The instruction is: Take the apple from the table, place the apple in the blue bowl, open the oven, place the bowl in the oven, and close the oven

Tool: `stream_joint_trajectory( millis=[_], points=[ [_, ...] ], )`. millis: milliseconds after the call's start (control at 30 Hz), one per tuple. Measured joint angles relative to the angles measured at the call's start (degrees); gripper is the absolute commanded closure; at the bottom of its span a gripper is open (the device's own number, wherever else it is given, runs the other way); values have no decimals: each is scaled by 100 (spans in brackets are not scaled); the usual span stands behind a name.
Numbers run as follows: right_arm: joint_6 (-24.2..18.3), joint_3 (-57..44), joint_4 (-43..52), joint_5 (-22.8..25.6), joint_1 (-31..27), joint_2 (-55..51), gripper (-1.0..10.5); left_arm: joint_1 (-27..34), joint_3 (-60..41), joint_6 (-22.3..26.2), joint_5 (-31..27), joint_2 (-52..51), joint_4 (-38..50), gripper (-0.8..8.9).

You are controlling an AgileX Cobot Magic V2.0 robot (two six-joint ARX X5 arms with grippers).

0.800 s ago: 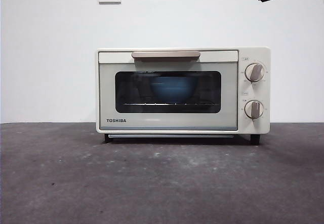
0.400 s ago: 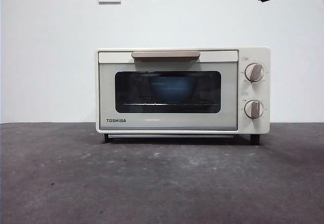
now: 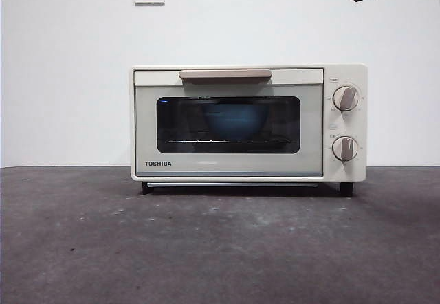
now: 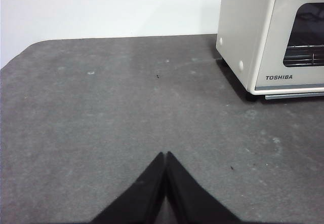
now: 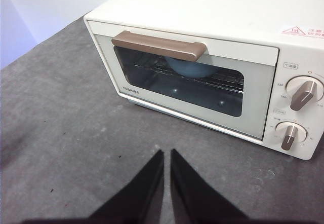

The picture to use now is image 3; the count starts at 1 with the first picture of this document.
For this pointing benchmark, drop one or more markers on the blue ribbed bowl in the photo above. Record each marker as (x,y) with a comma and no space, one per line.
(233,120)

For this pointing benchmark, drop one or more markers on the oven temperature knob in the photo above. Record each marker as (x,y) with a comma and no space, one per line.
(346,98)

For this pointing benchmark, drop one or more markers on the oven timer knob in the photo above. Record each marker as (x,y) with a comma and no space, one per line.
(344,148)

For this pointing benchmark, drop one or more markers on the cream Toshiba toaster oven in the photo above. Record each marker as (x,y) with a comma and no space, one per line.
(343,173)

